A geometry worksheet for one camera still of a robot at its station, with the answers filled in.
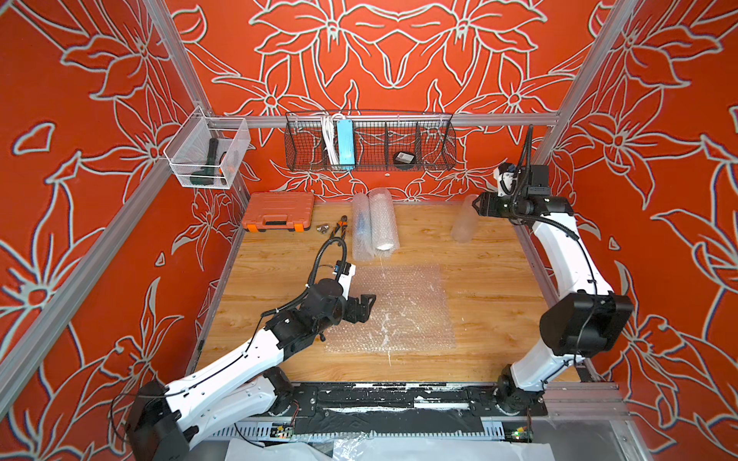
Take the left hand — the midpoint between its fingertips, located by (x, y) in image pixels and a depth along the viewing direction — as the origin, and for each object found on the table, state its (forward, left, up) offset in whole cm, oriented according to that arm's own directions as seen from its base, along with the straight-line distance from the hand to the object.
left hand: (364, 292), depth 76 cm
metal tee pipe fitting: (+34, +19, -14) cm, 42 cm away
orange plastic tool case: (+40, +38, -11) cm, 56 cm away
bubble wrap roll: (+34, -4, -7) cm, 35 cm away
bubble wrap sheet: (+3, -14, -16) cm, 22 cm away
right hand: (+26, -32, +12) cm, 43 cm away
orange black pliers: (+37, +11, -14) cm, 41 cm away
